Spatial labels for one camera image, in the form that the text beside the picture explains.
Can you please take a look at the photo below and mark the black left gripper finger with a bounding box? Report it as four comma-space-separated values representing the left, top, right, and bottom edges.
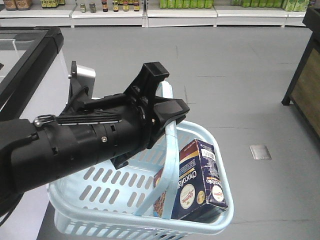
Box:
124, 61, 169, 105
153, 97, 190, 130

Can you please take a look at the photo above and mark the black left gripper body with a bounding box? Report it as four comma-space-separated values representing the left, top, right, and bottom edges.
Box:
33, 87, 165, 180

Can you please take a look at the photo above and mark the light blue plastic basket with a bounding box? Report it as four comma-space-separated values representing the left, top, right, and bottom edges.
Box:
46, 80, 235, 240

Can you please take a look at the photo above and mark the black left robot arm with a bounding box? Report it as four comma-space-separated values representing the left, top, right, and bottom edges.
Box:
0, 62, 190, 215

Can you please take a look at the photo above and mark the near white chest freezer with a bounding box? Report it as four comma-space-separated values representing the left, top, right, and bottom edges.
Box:
0, 27, 68, 240

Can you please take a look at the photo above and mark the dark blue cookie box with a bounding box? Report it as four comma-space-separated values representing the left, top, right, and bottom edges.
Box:
152, 138, 229, 221

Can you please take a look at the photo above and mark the small steel floor plate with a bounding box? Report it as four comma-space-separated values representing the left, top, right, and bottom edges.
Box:
249, 145, 272, 161

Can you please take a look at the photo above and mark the white store shelving unit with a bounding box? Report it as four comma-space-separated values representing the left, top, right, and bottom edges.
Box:
0, 0, 306, 28

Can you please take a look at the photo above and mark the black wooden display stand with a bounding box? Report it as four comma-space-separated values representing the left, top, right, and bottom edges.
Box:
281, 7, 320, 140

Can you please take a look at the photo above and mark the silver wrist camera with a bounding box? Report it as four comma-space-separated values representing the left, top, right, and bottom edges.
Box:
68, 60, 96, 100

